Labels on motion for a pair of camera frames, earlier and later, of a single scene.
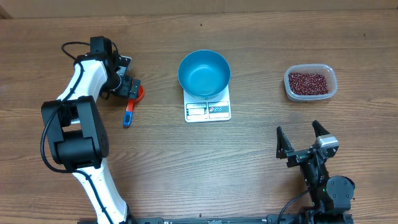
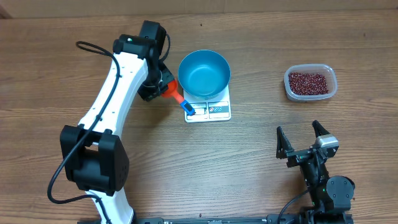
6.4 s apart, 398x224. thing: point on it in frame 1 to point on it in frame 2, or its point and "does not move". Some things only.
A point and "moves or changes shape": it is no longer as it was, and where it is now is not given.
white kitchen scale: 216,109 does not move
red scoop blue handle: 128,114 moves or changes shape
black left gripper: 126,88 to 149,94
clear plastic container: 310,81 does not move
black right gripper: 302,155 does not move
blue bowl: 204,74 does not move
